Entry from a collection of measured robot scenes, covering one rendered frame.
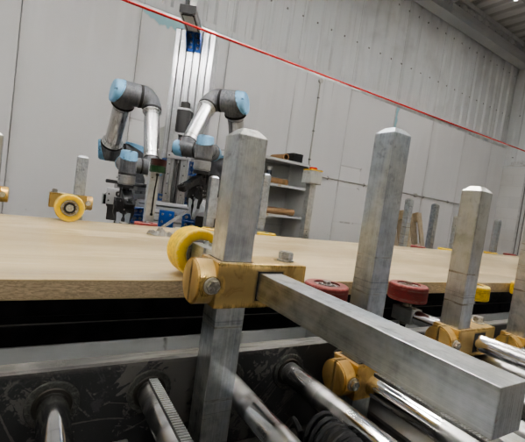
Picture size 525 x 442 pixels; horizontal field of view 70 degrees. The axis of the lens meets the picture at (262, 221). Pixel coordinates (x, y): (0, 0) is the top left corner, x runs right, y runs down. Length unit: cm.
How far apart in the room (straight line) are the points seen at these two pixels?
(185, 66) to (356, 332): 238
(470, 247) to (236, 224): 45
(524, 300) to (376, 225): 48
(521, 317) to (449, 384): 71
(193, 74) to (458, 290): 214
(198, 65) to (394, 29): 466
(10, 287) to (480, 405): 51
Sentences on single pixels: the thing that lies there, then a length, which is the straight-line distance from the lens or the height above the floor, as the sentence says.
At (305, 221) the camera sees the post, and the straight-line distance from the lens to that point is 183.
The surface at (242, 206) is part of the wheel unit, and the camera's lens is 40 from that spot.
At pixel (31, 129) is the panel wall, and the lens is 411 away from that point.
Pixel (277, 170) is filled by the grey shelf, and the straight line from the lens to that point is 494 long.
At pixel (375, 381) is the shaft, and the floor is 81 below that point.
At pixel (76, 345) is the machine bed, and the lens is 63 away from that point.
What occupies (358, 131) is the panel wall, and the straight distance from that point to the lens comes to 591.
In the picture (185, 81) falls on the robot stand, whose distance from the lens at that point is 256.
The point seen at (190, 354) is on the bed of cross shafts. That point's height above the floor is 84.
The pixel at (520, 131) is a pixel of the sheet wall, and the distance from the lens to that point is 952.
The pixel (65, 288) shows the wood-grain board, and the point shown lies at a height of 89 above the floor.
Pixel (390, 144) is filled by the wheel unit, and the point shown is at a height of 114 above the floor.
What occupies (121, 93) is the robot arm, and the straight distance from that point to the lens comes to 204.
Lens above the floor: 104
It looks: 3 degrees down
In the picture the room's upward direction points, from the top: 8 degrees clockwise
